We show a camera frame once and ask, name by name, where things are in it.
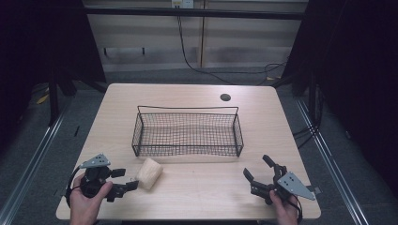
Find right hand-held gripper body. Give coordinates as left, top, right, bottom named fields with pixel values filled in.
left=250, top=163, right=316, bottom=206

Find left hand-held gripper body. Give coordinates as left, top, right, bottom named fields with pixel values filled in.
left=79, top=153, right=113, bottom=199

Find black wire mesh basket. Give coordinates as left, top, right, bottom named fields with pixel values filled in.
left=130, top=105, right=245, bottom=158

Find person's right hand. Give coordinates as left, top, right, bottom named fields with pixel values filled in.
left=268, top=189, right=300, bottom=225

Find person's left hand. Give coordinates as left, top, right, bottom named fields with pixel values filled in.
left=69, top=173, right=114, bottom=225

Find black metal stand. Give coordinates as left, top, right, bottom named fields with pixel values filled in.
left=271, top=70, right=323, bottom=129
left=47, top=68, right=78, bottom=128

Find yellow floor tape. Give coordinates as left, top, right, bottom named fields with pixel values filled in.
left=36, top=93, right=51, bottom=105

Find black curtain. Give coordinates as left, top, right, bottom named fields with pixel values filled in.
left=281, top=0, right=398, bottom=201
left=0, top=0, right=107, bottom=148

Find black horizontal metal bar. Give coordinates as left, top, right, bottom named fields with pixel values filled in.
left=83, top=7, right=306, bottom=21

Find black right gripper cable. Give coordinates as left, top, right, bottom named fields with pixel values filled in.
left=286, top=198, right=304, bottom=224

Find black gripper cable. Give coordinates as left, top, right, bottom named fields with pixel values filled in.
left=286, top=198, right=304, bottom=224
left=64, top=166, right=84, bottom=208

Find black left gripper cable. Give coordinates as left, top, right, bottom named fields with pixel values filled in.
left=64, top=166, right=84, bottom=208

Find silver floor rail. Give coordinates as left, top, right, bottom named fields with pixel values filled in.
left=0, top=104, right=70, bottom=225
left=295, top=98, right=370, bottom=225

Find black floor cables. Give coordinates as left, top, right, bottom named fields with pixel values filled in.
left=292, top=85, right=325, bottom=150

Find long black wall cable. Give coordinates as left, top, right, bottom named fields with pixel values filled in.
left=176, top=14, right=287, bottom=86

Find white wall socket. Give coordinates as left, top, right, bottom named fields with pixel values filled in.
left=171, top=0, right=195, bottom=9

